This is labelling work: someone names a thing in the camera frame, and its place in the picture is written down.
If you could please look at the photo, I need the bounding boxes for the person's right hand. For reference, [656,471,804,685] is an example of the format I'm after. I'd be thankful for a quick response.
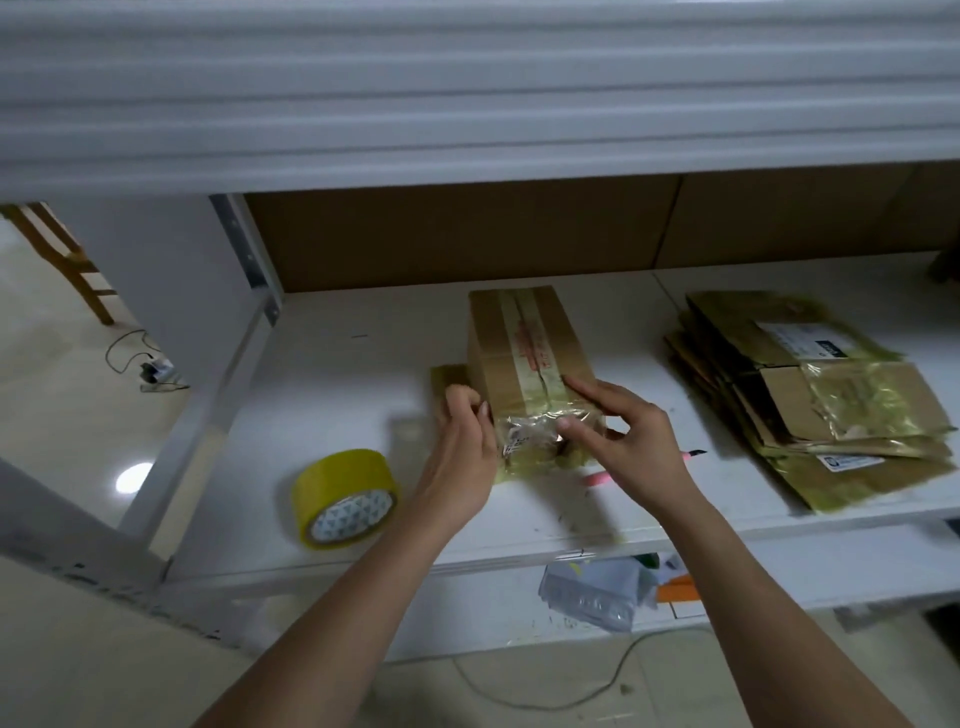
[553,373,705,522]

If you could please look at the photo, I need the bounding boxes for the person's left hand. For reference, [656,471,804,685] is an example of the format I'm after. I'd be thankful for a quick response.
[414,382,501,530]

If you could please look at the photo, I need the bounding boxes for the pink utility knife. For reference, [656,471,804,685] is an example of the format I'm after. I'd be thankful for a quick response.
[579,448,708,492]

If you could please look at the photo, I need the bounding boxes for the large plain cardboard box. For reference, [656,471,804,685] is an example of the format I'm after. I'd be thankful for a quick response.
[430,283,606,480]

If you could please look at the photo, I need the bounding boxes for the yellow tape roll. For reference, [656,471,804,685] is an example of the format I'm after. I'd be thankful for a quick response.
[289,447,404,551]

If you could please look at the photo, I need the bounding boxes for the white metal shelf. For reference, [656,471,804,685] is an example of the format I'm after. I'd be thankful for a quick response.
[0,0,960,662]

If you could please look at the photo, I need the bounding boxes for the stack of cardboard boxes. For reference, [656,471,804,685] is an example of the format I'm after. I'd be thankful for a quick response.
[663,289,959,516]

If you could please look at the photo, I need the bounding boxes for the person's right forearm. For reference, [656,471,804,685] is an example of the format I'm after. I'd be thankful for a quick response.
[657,484,957,728]

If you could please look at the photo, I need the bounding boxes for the person's left forearm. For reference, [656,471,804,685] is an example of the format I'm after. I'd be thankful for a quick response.
[195,492,462,728]

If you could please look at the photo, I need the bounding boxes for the orange plastic object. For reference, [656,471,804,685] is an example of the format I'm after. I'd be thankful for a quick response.
[654,571,708,606]

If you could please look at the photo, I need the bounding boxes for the white power strip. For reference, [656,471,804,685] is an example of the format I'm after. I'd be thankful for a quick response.
[138,354,180,390]

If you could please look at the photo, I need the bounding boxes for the wooden chair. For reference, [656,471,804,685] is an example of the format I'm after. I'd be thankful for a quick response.
[0,201,120,329]

